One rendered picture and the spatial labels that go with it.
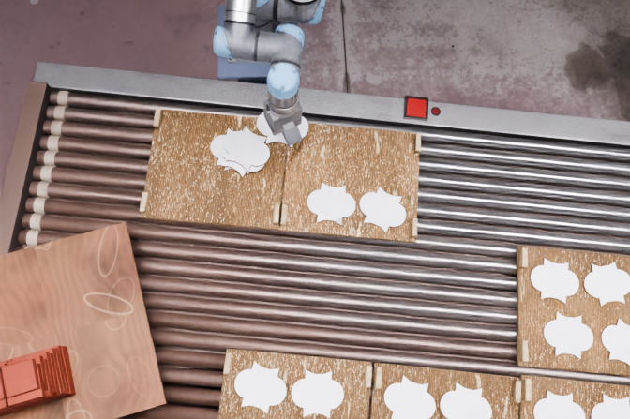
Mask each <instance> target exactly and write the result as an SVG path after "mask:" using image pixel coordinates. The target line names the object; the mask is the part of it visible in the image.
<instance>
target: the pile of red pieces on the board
mask: <svg viewBox="0 0 630 419"><path fill-rule="evenodd" d="M75 394H76V392H75V387H74V381H73V377H72V371H71V366H70V361H69V356H68V347H67V346H60V345H57V346H53V347H50V348H48V349H44V350H41V351H37V352H32V353H28V354H26V355H23V356H19V357H16V358H13V359H8V360H6V361H2V362H0V416H3V415H6V414H10V413H13V412H18V411H21V410H25V409H27V408H30V407H34V406H36V405H40V404H43V403H47V402H50V401H53V400H56V399H59V398H63V397H69V396H72V395H75Z"/></svg>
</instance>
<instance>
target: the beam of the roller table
mask: <svg viewBox="0 0 630 419"><path fill-rule="evenodd" d="M33 82H46V83H47V84H48V85H49V86H50V87H51V89H52V90H53V91H56V92H60V91H68V92H70V93H75V94H85V95H94V96H104V97H121V98H130V99H139V100H149V101H158V102H168V103H177V104H187V105H196V106H205V107H215V108H223V109H233V110H242V111H252V112H264V111H263V102H264V101H265V100H267V99H268V87H267V84H258V83H249V82H232V81H223V80H213V79H204V78H195V77H186V76H176V75H167V74H157V73H149V72H140V71H130V70H121V69H111V68H103V67H85V66H75V65H66V64H57V63H48V62H37V68H36V73H35V77H34V80H33ZM404 99H405V98H396V97H379V96H370V95H360V94H351V93H341V92H333V91H323V90H314V89H305V88H298V101H299V103H300V105H301V107H302V109H303V110H302V116H307V117H317V118H325V119H335V120H344V121H354V122H363V123H372V124H382V125H391V126H401V127H418V128H427V129H437V130H446V131H455V132H465V133H474V134H484V135H493V136H503V137H511V138H520V139H530V140H539V141H549V142H567V143H576V144H586V145H595V146H605V147H613V148H622V149H630V122H626V121H618V120H608V119H599V118H590V117H580V116H571V115H562V114H553V113H543V112H525V111H517V110H507V109H498V108H489V107H479V106H471V105H461V104H452V103H442V102H433V101H429V102H428V120H427V121H418V120H409V119H403V115H404ZM433 107H438V108H439V109H440V110H441V113H440V115H438V116H434V115H433V114H432V113H431V109H432V108H433Z"/></svg>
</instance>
